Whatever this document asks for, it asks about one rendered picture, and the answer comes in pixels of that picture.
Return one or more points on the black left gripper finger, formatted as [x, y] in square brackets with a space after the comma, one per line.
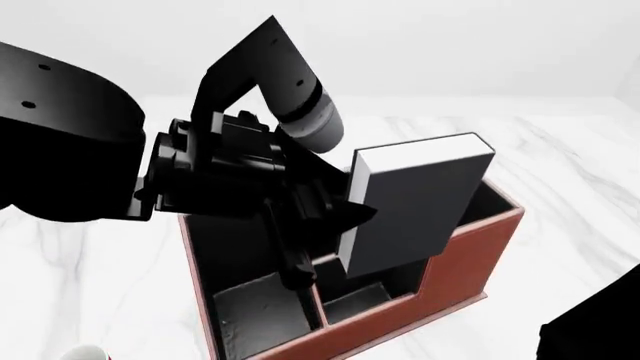
[325, 174]
[355, 217]

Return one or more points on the dark grey book white pages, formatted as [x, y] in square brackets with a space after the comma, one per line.
[415, 210]

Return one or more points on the red-brown leather caddy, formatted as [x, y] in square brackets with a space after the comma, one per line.
[450, 285]

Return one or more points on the white cup red print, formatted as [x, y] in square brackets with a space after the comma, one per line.
[85, 353]

